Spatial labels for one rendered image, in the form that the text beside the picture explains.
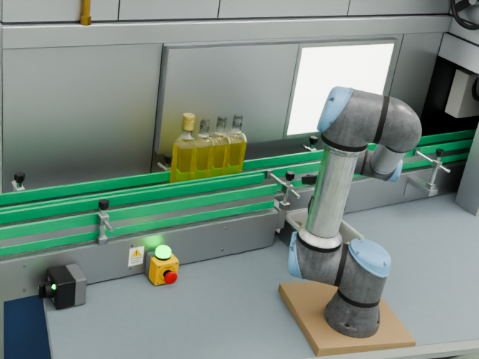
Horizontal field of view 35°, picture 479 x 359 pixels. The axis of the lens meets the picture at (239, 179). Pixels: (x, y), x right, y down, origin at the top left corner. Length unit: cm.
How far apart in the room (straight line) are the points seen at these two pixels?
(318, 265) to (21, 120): 90
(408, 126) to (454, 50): 115
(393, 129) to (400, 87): 112
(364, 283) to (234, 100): 77
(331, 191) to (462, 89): 129
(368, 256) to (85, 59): 94
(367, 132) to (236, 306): 64
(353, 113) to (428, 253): 92
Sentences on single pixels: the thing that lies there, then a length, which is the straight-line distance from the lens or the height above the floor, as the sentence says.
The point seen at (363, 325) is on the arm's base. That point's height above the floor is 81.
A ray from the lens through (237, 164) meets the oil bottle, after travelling 233.
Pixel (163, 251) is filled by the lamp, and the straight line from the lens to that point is 212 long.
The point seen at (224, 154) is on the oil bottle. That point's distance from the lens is 229.
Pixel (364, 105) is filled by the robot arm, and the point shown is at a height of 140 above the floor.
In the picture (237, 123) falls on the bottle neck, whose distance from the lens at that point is 229.
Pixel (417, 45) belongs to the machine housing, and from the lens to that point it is 288.
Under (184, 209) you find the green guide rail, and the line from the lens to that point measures 217.
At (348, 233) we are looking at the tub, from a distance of 242.
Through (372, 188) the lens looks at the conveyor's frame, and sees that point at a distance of 270.
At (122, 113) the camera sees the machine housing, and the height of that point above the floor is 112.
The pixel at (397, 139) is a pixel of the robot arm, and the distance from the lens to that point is 180.
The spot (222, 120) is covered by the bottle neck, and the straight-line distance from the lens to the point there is 225.
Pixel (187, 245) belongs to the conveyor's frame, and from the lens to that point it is 221.
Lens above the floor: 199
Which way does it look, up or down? 26 degrees down
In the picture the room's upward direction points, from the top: 9 degrees clockwise
